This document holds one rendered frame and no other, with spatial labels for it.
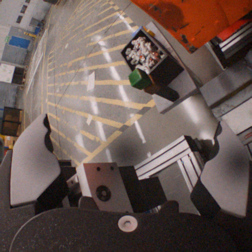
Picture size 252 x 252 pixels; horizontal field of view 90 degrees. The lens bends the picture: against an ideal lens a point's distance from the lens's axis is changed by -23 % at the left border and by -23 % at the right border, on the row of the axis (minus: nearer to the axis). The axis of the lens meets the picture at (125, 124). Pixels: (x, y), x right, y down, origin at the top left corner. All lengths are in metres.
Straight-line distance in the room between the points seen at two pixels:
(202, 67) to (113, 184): 0.92
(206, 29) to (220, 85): 0.46
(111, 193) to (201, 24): 0.45
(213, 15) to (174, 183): 0.72
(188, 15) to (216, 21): 0.09
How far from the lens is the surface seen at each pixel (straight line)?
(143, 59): 0.54
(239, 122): 0.87
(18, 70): 10.62
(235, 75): 0.87
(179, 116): 1.06
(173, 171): 0.83
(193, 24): 0.43
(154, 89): 0.45
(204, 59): 1.11
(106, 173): 0.34
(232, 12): 0.50
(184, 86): 0.57
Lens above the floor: 0.93
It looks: 43 degrees down
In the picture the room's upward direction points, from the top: 81 degrees counter-clockwise
